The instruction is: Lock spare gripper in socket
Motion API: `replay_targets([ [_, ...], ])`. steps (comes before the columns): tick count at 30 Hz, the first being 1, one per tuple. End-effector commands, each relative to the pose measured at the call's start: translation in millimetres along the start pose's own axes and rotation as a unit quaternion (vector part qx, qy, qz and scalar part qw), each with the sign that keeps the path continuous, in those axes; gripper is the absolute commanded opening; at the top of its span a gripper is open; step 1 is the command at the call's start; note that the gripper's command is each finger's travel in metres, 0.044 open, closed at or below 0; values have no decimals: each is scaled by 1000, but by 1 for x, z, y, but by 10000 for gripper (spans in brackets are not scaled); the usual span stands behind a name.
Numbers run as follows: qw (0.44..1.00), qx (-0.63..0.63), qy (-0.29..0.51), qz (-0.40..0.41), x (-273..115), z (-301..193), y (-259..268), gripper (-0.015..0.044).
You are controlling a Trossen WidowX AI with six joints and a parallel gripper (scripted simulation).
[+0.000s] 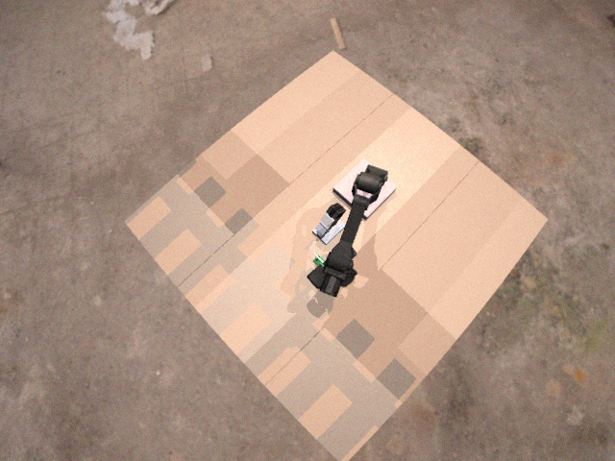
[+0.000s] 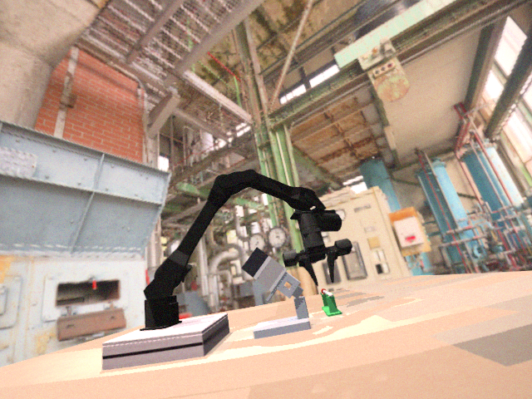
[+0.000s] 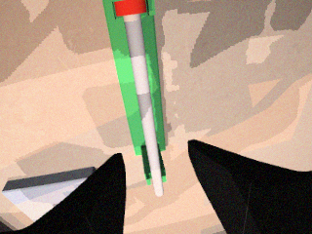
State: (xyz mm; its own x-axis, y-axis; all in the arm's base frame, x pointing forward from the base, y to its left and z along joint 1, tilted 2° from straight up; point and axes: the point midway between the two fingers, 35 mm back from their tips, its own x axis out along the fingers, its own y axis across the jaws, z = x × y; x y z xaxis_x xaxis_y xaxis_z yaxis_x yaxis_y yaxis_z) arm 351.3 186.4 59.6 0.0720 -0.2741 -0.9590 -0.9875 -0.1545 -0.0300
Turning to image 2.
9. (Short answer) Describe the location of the grey tapered pin with red cap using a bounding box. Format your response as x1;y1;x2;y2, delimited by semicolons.
321;288;333;297

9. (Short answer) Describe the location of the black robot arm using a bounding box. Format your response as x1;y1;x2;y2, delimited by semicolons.
139;169;342;331

